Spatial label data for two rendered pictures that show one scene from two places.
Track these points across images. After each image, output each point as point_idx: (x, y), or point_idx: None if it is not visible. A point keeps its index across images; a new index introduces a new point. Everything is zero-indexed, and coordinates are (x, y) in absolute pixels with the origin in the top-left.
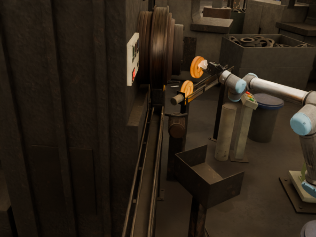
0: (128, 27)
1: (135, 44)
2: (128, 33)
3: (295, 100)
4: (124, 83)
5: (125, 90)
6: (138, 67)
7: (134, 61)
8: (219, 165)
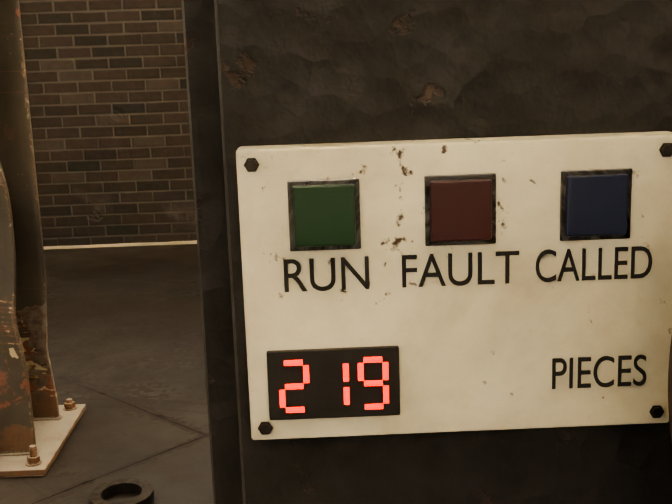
0: (301, 44)
1: (424, 182)
2: (302, 80)
3: None
4: (238, 408)
5: (242, 458)
6: (652, 413)
7: (419, 311)
8: None
